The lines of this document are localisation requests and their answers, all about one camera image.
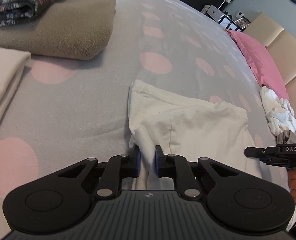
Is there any white sweatshirt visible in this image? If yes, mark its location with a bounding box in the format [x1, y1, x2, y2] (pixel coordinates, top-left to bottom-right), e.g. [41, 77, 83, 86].
[128, 80, 262, 190]

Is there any cream beige garment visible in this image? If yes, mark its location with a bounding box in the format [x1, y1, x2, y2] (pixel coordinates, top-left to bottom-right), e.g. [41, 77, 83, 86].
[0, 48, 31, 122]

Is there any white crumpled clothes pile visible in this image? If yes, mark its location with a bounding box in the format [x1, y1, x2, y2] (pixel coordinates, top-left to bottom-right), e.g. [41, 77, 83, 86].
[260, 86, 296, 137]

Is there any grey crumpled cloth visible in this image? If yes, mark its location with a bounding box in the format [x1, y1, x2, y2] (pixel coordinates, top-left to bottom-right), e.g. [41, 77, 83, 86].
[276, 129, 296, 144]

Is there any grey pink-dotted bed sheet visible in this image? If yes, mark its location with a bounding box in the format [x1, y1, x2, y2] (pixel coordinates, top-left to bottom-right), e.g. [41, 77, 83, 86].
[0, 0, 292, 201]

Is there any beige padded headboard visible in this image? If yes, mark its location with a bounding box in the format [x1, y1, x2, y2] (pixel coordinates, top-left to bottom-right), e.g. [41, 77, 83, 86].
[244, 12, 296, 115]

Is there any pink pillow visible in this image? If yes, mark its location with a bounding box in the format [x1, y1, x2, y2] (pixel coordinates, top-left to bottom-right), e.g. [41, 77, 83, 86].
[226, 30, 289, 100]

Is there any shelf with small items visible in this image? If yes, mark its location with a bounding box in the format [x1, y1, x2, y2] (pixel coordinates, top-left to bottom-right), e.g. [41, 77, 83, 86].
[201, 5, 251, 32]

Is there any tan brown fleece garment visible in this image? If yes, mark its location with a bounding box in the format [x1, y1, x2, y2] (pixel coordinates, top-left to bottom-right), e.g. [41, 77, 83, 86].
[0, 0, 117, 60]

